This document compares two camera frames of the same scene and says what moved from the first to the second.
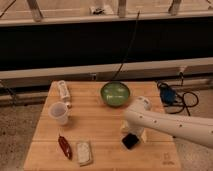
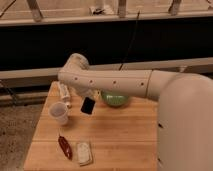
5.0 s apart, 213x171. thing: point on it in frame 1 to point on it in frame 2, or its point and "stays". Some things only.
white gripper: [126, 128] to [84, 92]
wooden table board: [92, 138] stays
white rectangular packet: [84, 153] stays
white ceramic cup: [58, 110] stays
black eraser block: [130, 140] to [87, 105]
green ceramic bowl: [115, 94] stays
